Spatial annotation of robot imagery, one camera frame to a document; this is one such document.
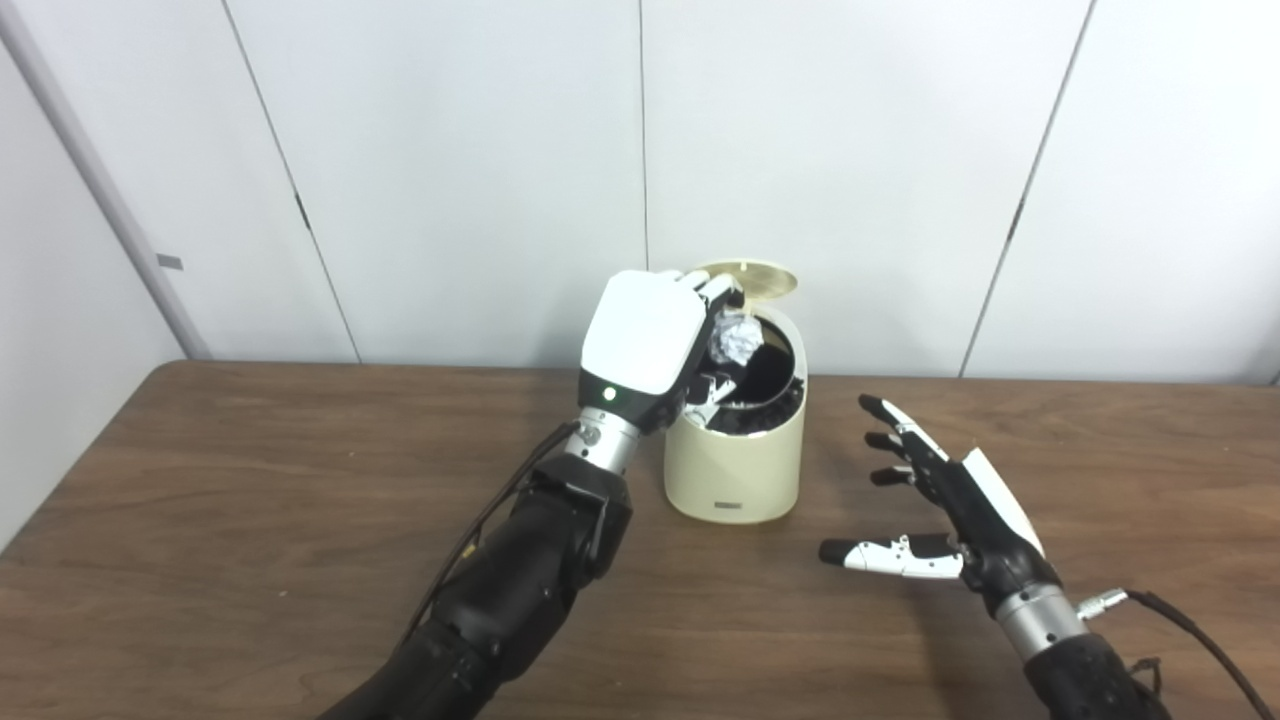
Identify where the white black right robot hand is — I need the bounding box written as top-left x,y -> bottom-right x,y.
818,393 -> 1063,619

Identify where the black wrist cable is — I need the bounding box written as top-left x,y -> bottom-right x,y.
400,420 -> 601,646
1075,588 -> 1276,720

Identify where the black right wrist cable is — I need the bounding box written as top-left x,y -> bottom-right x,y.
1075,588 -> 1276,720

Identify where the grey wall corner post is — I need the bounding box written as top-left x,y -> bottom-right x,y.
0,0 -> 213,361

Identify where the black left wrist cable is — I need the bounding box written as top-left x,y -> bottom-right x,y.
400,420 -> 601,646

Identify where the cream round bin lid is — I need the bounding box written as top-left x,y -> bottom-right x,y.
685,261 -> 800,301

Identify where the black bin liner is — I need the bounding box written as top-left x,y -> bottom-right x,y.
690,318 -> 807,437

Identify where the white paper ball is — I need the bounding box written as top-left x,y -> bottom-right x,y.
708,310 -> 763,366

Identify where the cream-colored bin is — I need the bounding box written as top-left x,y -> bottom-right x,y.
663,300 -> 809,524

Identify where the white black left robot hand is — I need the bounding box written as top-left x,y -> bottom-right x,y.
578,268 -> 746,436

